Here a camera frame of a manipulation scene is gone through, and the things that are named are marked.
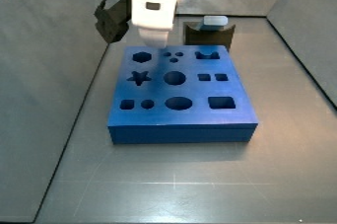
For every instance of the light blue square-circle object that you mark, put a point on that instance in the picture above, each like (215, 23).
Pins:
(212, 23)

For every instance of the blue shape-sorter fixture block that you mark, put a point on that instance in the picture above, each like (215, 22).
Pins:
(180, 95)

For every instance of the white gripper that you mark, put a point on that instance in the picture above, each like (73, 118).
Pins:
(153, 17)

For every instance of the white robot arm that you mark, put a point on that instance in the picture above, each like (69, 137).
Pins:
(153, 17)

